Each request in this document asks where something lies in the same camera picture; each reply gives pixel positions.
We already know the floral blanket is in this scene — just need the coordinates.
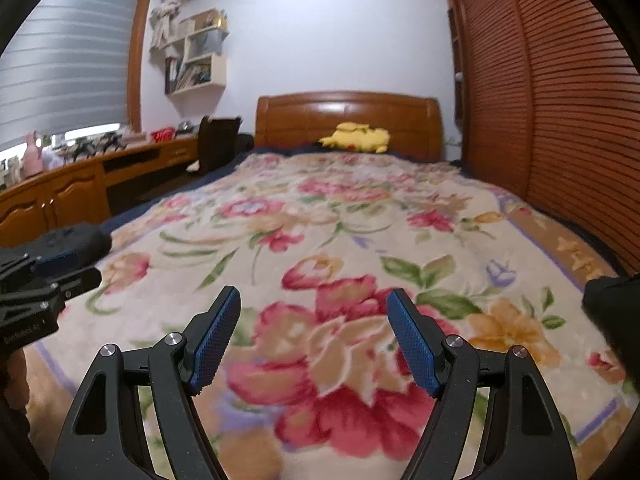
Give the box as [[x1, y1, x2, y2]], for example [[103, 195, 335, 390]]
[[30, 152, 640, 480]]

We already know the tied beige curtain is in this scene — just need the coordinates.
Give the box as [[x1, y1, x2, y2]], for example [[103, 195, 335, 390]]
[[149, 0, 198, 51]]

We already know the person's left hand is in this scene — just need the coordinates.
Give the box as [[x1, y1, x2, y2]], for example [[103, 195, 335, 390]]
[[0, 347, 31, 411]]

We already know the row of books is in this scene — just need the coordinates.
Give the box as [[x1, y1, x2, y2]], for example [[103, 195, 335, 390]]
[[179, 62, 213, 88]]

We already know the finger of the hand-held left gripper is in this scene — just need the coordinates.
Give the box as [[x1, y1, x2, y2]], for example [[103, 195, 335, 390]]
[[47, 267, 102, 306], [0, 224, 113, 276]]

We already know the white wall shelf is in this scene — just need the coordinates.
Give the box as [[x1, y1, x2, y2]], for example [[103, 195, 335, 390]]
[[164, 7, 231, 96]]

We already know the wooden desk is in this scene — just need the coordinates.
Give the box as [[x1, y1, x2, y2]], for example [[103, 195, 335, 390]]
[[0, 136, 201, 251]]

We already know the pink desk ornament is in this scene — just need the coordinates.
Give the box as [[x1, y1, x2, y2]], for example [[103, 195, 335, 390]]
[[22, 131, 45, 177]]

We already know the wooden louvred wardrobe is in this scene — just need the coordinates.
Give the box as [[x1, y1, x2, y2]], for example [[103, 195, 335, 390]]
[[440, 0, 640, 276]]

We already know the grey paper bag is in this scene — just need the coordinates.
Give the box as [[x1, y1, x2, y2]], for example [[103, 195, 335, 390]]
[[187, 30, 223, 58]]

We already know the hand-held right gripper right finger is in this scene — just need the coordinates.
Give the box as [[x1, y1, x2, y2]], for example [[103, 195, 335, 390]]
[[386, 287, 578, 480]]

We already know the black jacket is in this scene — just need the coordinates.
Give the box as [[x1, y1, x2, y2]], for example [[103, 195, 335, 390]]
[[582, 275, 640, 371]]

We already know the yellow plush toy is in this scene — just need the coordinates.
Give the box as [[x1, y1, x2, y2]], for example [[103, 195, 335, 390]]
[[318, 122, 391, 154]]

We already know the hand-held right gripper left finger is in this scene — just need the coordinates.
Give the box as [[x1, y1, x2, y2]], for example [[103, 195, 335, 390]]
[[49, 285, 242, 480]]

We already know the dark brown chair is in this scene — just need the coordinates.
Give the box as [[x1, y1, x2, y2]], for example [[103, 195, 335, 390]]
[[187, 116, 253, 177]]

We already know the grey window blind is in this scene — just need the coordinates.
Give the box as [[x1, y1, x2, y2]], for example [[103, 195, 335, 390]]
[[0, 0, 146, 151]]

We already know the wooden window frame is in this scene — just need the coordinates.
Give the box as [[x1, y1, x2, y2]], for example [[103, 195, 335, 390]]
[[125, 0, 155, 133]]

